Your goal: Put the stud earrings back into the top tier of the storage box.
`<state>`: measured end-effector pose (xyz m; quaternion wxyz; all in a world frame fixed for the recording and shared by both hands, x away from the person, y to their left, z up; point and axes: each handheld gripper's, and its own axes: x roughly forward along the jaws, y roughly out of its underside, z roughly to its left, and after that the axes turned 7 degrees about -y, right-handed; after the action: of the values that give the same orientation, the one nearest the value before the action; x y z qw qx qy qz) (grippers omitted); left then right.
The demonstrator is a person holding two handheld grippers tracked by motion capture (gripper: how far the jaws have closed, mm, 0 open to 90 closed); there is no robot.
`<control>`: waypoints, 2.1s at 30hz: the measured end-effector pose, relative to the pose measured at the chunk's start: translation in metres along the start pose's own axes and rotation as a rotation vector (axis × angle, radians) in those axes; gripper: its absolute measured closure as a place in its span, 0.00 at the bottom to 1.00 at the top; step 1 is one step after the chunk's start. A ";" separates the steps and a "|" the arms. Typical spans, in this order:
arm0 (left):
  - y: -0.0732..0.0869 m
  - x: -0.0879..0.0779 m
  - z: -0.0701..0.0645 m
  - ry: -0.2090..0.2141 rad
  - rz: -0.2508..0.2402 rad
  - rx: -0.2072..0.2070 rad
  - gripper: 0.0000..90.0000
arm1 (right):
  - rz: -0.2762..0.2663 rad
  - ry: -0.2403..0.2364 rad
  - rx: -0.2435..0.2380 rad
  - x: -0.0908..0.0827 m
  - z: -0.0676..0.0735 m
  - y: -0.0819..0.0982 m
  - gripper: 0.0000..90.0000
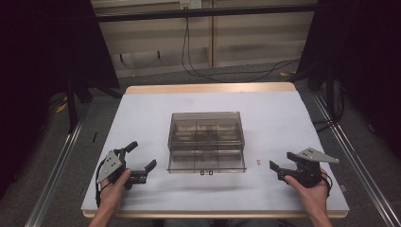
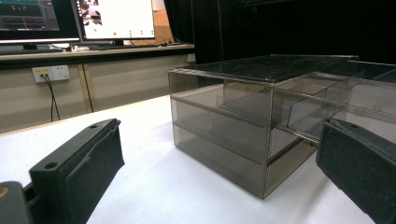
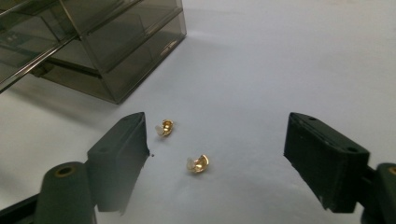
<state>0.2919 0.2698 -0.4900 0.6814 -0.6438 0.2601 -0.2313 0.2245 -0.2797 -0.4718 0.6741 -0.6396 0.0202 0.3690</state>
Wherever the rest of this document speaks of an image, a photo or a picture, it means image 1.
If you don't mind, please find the black curtain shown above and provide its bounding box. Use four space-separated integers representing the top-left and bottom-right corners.
296 0 401 152
0 0 121 190

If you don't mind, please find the person's left hand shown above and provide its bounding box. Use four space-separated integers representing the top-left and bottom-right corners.
99 168 132 210

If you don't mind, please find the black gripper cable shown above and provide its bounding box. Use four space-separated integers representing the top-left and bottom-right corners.
320 171 334 199
95 158 111 208

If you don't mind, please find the white table mat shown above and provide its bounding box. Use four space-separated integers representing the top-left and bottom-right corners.
80 90 350 213

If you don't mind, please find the person's right hand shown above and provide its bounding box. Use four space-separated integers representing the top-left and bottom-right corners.
284 167 331 210

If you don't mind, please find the black horizontal bar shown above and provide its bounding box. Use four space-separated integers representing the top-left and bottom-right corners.
94 3 318 23

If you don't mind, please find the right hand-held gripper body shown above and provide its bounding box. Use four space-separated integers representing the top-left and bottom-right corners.
294 147 340 189

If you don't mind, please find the clear brown drawer cabinet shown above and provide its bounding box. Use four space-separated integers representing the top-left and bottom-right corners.
167 111 246 152

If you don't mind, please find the clear brown drawer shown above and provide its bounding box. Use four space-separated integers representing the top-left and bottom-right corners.
166 148 248 176

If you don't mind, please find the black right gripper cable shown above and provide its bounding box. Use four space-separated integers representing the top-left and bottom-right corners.
320 171 334 199

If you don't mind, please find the black metal stand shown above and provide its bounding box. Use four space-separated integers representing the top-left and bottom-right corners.
64 74 79 134

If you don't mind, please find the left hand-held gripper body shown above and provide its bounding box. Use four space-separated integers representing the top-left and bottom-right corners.
96 148 148 190

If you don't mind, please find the white wall socket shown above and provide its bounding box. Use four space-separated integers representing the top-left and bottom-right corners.
179 0 202 9

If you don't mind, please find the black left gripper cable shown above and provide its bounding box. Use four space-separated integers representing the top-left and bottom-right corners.
95 158 111 208

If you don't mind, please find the metal floor rail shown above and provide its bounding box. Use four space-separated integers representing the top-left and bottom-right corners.
24 117 85 227
311 91 401 227

